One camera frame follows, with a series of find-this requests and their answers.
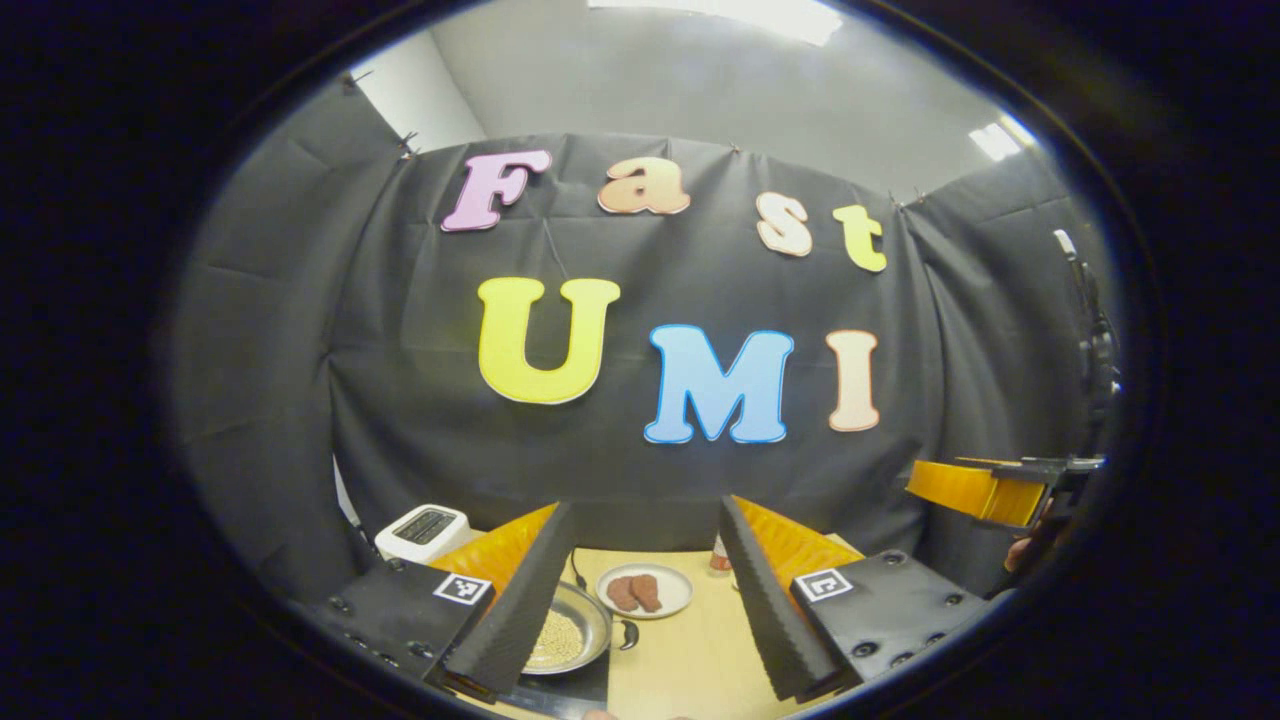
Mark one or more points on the white round plate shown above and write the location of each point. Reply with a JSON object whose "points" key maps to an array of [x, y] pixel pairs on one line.
{"points": [[677, 588]]}

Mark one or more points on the large ceiling light panel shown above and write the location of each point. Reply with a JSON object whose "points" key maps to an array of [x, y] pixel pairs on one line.
{"points": [[740, 15]]}

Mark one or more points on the small ceiling light panel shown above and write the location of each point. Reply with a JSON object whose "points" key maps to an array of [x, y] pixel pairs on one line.
{"points": [[1000, 140]]}

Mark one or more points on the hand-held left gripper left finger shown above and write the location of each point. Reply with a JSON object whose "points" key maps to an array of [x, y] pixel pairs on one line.
{"points": [[520, 610]]}

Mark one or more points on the dark tripod stand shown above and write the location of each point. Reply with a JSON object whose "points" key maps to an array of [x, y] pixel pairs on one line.
{"points": [[1095, 350]]}

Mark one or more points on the brown meat slice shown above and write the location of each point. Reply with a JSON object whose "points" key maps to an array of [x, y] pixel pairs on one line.
{"points": [[622, 594], [648, 592]]}

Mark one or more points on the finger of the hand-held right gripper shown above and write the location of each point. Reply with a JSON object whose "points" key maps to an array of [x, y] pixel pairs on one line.
{"points": [[975, 492], [1060, 464]]}

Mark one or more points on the pile of soybeans in pot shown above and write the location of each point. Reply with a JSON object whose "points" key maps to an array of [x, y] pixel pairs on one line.
{"points": [[556, 640]]}

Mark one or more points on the clear plastic water bottle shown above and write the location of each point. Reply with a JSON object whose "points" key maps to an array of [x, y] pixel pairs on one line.
{"points": [[719, 555]]}

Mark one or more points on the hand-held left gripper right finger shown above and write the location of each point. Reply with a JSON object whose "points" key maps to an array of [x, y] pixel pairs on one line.
{"points": [[765, 610]]}

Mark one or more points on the black induction cooktop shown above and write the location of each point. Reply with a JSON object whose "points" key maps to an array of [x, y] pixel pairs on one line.
{"points": [[570, 692]]}

